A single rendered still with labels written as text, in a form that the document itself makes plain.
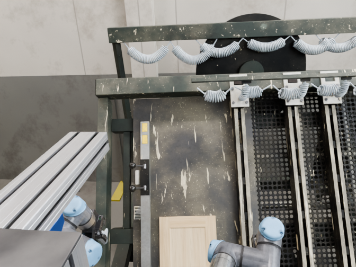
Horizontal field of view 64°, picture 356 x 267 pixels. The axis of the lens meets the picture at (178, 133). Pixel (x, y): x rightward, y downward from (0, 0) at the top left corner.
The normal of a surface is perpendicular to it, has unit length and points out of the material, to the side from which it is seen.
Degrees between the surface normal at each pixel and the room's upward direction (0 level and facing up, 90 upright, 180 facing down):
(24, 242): 0
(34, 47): 90
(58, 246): 0
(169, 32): 90
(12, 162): 90
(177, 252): 57
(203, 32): 90
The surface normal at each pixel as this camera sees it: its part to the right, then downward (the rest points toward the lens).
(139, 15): -0.11, 0.39
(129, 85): -0.04, -0.17
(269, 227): -0.09, -0.63
